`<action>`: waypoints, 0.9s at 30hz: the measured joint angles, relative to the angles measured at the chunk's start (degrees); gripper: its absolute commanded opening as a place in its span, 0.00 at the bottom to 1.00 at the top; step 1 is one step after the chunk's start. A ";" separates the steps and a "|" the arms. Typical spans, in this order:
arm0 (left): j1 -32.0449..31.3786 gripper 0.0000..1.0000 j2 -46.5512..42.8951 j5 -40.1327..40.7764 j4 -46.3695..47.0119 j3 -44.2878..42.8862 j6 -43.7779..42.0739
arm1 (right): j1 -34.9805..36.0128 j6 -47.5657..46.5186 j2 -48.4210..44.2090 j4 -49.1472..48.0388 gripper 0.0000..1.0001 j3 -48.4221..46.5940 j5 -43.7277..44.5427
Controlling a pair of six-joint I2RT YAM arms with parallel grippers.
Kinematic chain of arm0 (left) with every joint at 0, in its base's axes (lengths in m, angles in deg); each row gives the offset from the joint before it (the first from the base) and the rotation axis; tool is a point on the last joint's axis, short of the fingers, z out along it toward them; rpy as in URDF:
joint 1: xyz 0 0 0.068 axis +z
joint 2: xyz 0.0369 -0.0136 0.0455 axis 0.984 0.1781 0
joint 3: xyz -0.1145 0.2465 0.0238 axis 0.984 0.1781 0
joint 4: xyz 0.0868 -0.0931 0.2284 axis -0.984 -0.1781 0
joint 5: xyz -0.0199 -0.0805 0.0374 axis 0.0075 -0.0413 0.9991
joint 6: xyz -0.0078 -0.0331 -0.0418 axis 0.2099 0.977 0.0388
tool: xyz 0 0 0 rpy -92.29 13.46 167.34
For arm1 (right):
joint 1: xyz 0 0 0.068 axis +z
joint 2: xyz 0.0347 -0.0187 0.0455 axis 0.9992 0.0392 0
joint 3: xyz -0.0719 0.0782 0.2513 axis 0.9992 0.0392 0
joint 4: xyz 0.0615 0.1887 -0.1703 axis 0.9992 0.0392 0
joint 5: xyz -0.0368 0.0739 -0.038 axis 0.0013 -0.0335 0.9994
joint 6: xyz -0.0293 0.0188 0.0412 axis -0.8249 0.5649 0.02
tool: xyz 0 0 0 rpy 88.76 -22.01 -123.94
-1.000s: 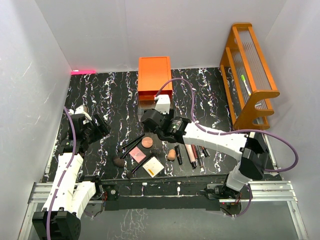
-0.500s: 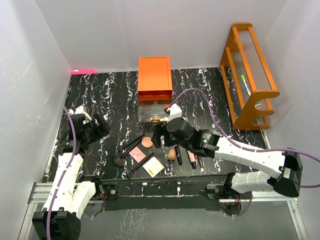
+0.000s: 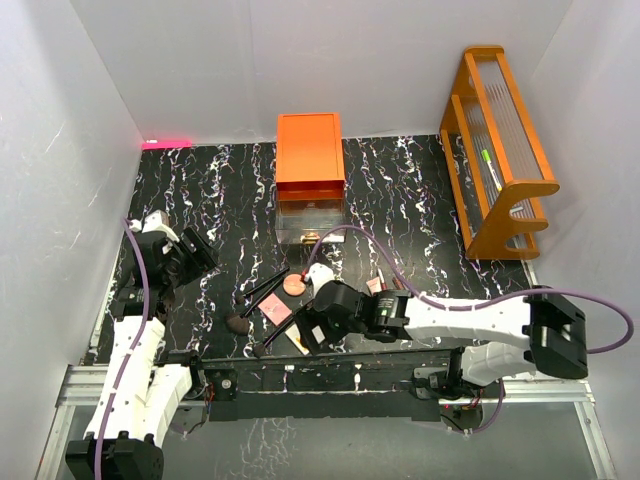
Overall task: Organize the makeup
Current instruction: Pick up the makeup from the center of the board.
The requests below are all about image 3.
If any white square compact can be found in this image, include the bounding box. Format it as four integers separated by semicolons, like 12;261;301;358
285;324;309;355

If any pink lip gloss tube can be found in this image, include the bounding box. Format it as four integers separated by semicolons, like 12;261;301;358
366;277;383;295

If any pink square blush palette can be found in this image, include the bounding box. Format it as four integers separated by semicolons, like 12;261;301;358
258;293;292;326

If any round peach powder compact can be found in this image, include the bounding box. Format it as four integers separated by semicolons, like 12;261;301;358
283;273;307;297

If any clear acrylic drawer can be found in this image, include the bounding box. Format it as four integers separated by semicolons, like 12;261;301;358
275;190;345;245

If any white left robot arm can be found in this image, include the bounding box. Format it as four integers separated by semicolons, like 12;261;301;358
65;225;218;479

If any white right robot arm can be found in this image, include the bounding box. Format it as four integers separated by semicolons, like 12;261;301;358
294;280;588;399

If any thin black makeup brush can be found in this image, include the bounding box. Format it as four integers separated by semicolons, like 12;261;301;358
234;266;290;305

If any small black makeup brush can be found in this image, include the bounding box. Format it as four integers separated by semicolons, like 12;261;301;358
253;313;296;358

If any red lip pencil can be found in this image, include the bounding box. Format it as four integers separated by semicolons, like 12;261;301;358
377;268;387;291

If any large fluffy powder brush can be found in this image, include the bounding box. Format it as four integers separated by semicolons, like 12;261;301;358
225;277;284;336

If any pink tape strip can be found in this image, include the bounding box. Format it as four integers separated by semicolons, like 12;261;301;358
141;140;192;151

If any orange drawer cabinet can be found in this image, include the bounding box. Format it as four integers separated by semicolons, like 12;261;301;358
275;112;346;201

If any green marker pen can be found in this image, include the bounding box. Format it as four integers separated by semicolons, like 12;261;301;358
481;149;502;192

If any orange wooden shelf rack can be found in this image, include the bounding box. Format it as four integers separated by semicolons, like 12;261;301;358
440;45;560;260

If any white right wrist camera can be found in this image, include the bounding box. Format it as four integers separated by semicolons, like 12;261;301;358
302;263;334;292

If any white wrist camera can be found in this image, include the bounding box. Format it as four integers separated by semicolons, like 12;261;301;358
129;210;179;242
302;263;334;292

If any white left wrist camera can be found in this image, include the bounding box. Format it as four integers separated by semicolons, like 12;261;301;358
129;210;179;242

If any aluminium mounting rail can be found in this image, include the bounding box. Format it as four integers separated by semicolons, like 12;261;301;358
37;362;616;480

